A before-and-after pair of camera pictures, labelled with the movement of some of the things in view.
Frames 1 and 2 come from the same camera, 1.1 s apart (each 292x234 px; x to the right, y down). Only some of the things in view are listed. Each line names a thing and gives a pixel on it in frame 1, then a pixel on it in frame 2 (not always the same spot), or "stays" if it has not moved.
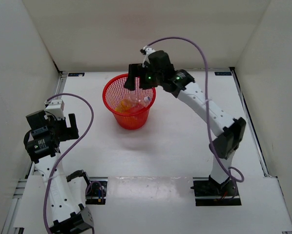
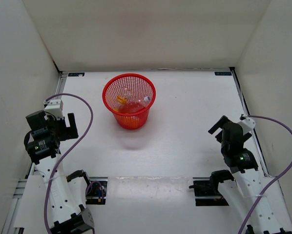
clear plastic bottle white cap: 137,101 -> 134,106
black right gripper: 134,70 -> 219,124
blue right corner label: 222,73 stays
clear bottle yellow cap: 131,100 -> 123,99
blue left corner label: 76,74 stays
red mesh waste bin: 131,108 stays
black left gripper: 66,136 stays
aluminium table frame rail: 285,222 stays
